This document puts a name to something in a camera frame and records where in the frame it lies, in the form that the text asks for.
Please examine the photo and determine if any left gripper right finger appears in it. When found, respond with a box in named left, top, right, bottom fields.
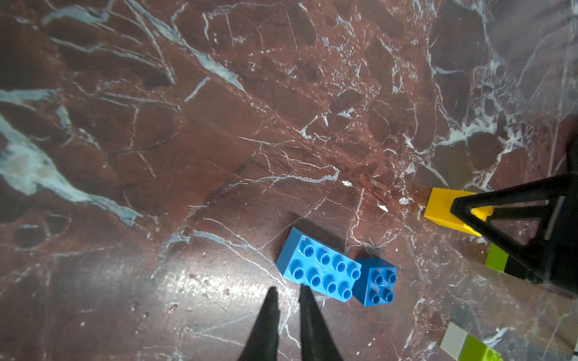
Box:
left=299, top=284, right=343, bottom=361

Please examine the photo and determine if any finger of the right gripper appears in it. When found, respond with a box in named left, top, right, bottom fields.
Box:
left=451, top=173, right=577, bottom=295

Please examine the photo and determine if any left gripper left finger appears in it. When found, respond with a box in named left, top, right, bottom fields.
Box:
left=239, top=287, right=280, bottom=361

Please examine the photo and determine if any black lego brick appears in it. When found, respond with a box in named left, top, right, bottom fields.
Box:
left=504, top=257, right=543, bottom=285

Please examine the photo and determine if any green lego brick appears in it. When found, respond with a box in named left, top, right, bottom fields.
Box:
left=485, top=244, right=509, bottom=273
left=458, top=335, right=504, bottom=361

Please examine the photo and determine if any small dark blue lego brick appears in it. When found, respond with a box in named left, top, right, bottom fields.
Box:
left=352, top=258, right=397, bottom=307

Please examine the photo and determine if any long light blue lego brick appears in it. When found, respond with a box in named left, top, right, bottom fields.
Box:
left=275, top=228, right=361, bottom=302

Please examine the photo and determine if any yellow lego brick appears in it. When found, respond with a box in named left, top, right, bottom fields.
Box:
left=424, top=187, right=481, bottom=237

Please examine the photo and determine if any white lego brick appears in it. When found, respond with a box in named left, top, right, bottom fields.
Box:
left=440, top=322, right=468, bottom=360

